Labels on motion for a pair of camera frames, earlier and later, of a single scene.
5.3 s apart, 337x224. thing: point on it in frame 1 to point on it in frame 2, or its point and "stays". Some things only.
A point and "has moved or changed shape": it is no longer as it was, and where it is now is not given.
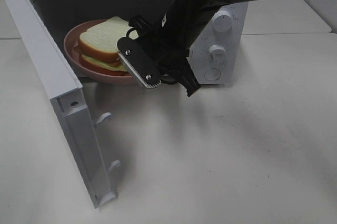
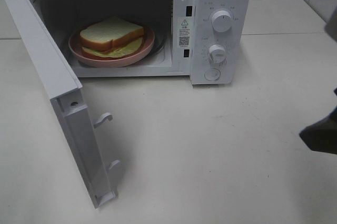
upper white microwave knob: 222,21 stays
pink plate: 71,38 to 111,45
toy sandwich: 98,45 has moved or changed shape
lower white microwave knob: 217,54 stays
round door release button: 212,74 stays
